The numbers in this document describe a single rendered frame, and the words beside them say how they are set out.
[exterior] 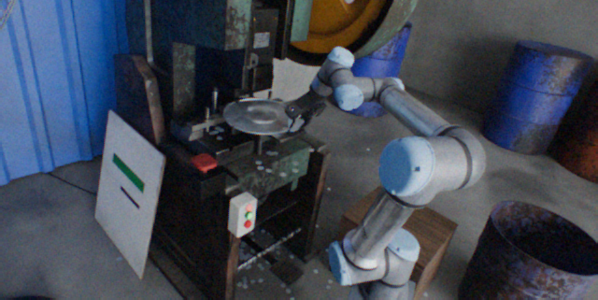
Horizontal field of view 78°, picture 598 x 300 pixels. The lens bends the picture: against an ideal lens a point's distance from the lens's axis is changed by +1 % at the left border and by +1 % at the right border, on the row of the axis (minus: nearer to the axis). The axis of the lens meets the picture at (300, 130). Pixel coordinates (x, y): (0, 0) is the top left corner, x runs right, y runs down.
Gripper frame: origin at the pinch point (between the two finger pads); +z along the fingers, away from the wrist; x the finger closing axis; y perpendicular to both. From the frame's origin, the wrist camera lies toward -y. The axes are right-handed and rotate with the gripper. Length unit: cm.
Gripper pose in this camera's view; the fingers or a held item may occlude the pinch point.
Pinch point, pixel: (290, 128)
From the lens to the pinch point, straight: 131.6
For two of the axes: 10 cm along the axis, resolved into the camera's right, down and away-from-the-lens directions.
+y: 6.4, -2.7, 7.2
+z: -4.5, 6.3, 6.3
